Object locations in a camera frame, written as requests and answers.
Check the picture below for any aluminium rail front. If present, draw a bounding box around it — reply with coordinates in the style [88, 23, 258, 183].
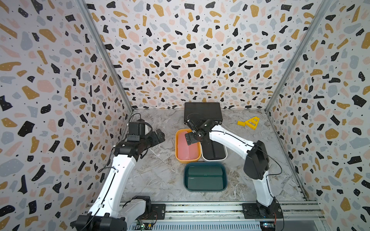
[127, 201, 330, 231]

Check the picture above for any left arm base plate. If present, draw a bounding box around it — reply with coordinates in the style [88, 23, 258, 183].
[136, 204, 166, 220]

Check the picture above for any white storage box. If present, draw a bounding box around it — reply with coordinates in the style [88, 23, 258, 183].
[201, 139, 228, 162]

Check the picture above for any pink pencil case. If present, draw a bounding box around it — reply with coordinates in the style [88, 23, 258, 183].
[177, 131, 199, 161]

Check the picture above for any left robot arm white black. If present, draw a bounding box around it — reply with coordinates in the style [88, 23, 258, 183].
[75, 129, 165, 231]

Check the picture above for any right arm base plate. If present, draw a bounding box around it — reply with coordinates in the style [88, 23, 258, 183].
[241, 201, 283, 219]

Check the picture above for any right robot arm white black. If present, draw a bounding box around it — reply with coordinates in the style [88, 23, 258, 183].
[185, 119, 281, 218]

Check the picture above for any yellow storage box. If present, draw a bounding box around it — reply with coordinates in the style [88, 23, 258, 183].
[175, 129, 202, 164]

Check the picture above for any teal storage box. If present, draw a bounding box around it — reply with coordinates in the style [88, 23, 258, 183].
[184, 162, 228, 192]

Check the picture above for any dark grey pencil case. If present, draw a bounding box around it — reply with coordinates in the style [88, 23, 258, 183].
[212, 141, 227, 160]
[201, 140, 214, 161]

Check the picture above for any yellow plastic triangle piece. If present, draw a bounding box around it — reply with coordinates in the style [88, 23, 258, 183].
[237, 116, 260, 130]

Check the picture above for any green pencil case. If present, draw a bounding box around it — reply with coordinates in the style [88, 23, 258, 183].
[187, 177, 224, 191]
[188, 166, 223, 177]

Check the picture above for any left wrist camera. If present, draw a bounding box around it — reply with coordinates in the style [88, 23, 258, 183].
[127, 121, 145, 142]

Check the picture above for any black briefcase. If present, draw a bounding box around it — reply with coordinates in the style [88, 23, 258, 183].
[184, 102, 223, 126]

